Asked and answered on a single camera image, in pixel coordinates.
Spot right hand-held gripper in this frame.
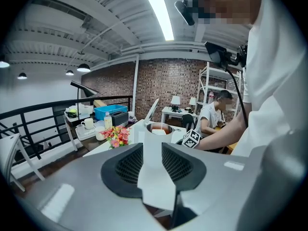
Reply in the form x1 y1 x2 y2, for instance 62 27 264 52
175 128 202 149

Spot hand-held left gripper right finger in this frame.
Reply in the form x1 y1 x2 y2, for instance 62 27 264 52
161 142 250 231

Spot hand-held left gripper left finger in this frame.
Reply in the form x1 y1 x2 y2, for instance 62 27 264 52
16 142 169 231

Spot person's right forearm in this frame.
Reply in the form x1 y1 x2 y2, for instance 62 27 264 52
194 111 249 152

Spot black office chair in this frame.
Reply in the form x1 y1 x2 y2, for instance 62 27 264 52
181 114 199 132

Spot white desk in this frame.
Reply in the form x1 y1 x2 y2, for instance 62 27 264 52
161 106 201 128

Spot yellow wooden desk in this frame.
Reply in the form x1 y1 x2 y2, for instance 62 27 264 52
214 125 239 154

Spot large white table lamp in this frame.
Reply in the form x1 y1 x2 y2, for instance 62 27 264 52
170 95 182 113

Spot white tray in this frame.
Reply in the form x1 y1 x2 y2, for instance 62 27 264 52
75 124 102 141

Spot small white cup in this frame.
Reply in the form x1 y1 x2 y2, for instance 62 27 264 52
95 126 106 141

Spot white metal shelf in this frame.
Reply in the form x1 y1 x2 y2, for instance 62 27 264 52
195 61 243 123

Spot red and pink flower bouquet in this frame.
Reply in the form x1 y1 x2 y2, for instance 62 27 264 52
99 125 131 150

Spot white mug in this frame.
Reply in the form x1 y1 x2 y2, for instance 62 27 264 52
80 118 95 130

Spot clear plastic bottle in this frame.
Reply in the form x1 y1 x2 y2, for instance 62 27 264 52
103 112 113 130

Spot black box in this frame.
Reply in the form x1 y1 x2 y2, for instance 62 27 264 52
111 111 129 128

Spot white vertical pipe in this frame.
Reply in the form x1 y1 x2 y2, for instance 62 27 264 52
132 53 141 116

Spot white storage bin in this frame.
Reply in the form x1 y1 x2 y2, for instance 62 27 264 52
64 103 94 123

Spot blue plastic crate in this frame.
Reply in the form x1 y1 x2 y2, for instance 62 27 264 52
93 104 128 121

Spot white side table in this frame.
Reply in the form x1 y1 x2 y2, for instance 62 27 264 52
0 133 46 193

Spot black chest-mounted phone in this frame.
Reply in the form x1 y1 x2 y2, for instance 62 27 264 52
204 41 228 66

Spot black metal railing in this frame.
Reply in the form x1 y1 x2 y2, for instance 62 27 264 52
0 95 133 166

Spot person's white shirt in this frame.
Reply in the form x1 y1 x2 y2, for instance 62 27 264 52
231 0 308 159

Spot black floor lamp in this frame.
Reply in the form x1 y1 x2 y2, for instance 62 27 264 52
70 80 100 120

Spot long ceiling light strip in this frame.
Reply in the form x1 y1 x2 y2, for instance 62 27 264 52
142 0 175 42

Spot person's head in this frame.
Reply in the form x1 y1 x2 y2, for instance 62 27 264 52
192 0 263 26

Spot black cable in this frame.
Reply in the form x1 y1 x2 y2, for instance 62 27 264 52
225 67 249 130

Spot black head camera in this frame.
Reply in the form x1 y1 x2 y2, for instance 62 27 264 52
174 0 201 26

